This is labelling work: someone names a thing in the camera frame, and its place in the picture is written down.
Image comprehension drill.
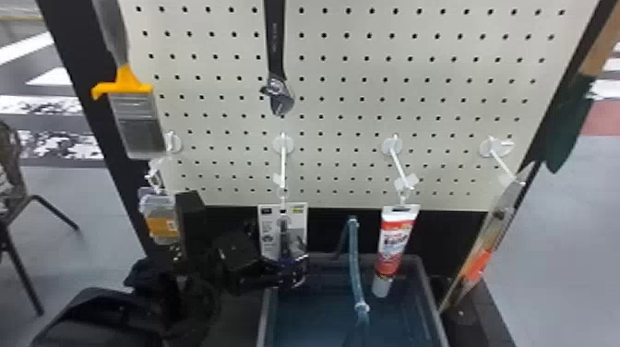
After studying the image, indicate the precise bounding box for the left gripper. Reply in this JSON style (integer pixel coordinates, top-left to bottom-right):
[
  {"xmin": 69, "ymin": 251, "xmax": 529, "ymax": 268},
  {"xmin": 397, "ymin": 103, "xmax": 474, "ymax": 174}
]
[{"xmin": 211, "ymin": 231, "xmax": 310, "ymax": 297}]

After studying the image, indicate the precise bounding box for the orange white carded tool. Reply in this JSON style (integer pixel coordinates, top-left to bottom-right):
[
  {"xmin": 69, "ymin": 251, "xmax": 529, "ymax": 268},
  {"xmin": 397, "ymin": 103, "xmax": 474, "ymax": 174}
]
[{"xmin": 137, "ymin": 185, "xmax": 182, "ymax": 246}]

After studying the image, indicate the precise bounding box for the grey orange carded saw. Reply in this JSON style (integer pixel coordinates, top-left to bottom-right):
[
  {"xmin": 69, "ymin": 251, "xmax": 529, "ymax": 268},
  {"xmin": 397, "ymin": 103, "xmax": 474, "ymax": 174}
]
[{"xmin": 437, "ymin": 162, "xmax": 537, "ymax": 315}]

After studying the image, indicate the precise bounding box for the black chair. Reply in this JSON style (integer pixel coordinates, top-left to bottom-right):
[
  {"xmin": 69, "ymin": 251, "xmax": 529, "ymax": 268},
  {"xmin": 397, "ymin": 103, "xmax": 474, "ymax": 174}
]
[{"xmin": 0, "ymin": 120, "xmax": 81, "ymax": 317}]

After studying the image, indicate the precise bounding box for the blue basket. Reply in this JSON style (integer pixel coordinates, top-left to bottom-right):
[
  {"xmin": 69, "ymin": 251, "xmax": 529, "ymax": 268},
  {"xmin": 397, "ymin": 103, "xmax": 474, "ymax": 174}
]
[{"xmin": 256, "ymin": 215, "xmax": 450, "ymax": 347}]

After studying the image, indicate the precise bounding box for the black adjustable wrench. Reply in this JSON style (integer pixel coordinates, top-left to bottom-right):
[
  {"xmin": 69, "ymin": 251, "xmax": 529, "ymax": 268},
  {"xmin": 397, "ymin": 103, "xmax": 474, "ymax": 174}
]
[{"xmin": 258, "ymin": 0, "xmax": 296, "ymax": 117}]

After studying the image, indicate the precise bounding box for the yellow grey paint brush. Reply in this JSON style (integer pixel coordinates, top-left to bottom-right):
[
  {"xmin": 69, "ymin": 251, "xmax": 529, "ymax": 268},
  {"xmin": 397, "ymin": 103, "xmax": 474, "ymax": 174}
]
[{"xmin": 89, "ymin": 0, "xmax": 169, "ymax": 162}]

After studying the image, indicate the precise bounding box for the white carded black tool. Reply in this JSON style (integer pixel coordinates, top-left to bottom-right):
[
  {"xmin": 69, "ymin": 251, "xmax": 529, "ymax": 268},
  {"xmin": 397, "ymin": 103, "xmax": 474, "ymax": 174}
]
[{"xmin": 256, "ymin": 201, "xmax": 310, "ymax": 264}]

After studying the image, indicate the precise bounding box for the white pegboard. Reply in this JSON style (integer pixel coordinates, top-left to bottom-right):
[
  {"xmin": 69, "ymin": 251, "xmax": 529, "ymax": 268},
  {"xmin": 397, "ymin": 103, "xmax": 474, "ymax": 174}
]
[{"xmin": 36, "ymin": 0, "xmax": 620, "ymax": 347}]

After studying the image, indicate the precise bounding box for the white red tube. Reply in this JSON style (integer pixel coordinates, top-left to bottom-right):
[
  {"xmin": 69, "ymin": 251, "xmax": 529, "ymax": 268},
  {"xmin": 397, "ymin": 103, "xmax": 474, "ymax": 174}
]
[{"xmin": 370, "ymin": 203, "xmax": 422, "ymax": 299}]

